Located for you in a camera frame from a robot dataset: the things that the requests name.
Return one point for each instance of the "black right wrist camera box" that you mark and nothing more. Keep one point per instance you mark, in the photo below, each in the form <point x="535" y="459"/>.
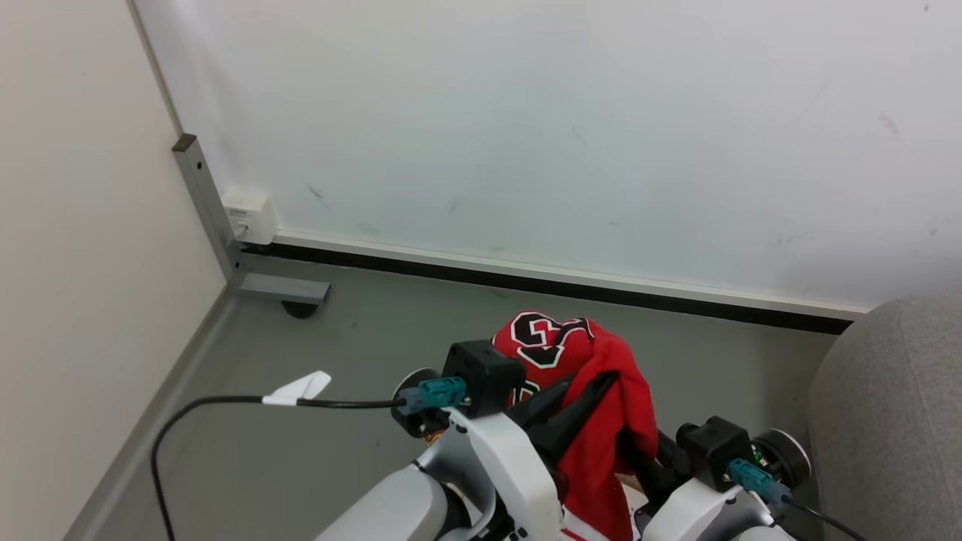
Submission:
<point x="715" y="447"/>

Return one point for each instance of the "red basketball jersey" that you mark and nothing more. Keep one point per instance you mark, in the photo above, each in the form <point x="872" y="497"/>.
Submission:
<point x="612" y="421"/>

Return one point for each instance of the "grey metal stand leg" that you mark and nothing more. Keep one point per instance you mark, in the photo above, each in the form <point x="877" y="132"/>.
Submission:
<point x="225" y="240"/>

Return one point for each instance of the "white black baseboard strip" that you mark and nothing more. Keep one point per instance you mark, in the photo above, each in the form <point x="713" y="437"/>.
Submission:
<point x="564" y="282"/>

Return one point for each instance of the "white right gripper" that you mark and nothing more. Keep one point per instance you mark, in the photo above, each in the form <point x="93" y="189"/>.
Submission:
<point x="699" y="515"/>

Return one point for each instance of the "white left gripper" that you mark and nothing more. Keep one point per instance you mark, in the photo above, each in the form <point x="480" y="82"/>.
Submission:
<point x="518" y="473"/>

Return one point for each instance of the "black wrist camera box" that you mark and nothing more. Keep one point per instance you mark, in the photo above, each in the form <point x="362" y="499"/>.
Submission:
<point x="485" y="376"/>
<point x="715" y="447"/>

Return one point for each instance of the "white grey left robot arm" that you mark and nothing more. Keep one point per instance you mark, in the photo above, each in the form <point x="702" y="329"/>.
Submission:
<point x="391" y="503"/>

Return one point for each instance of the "grey fabric sofa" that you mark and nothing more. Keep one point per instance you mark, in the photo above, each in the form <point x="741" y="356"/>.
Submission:
<point x="894" y="421"/>

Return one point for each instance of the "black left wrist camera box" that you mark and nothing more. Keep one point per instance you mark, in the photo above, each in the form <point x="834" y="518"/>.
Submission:
<point x="485" y="376"/>

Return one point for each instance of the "white wall socket box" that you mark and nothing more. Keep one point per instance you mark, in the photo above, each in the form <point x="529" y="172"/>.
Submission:
<point x="250" y="216"/>

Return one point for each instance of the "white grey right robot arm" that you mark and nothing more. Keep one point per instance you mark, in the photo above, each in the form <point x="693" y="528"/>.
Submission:
<point x="778" y="458"/>

